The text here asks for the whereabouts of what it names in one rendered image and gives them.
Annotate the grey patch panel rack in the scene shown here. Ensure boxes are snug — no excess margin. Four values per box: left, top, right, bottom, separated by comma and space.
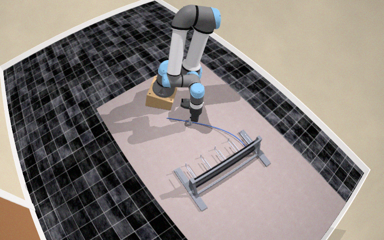
173, 130, 271, 211

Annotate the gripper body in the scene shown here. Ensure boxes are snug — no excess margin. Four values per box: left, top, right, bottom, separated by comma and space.
180, 98, 204, 123

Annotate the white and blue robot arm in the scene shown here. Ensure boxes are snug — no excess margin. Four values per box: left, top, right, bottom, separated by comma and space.
152, 4, 221, 106

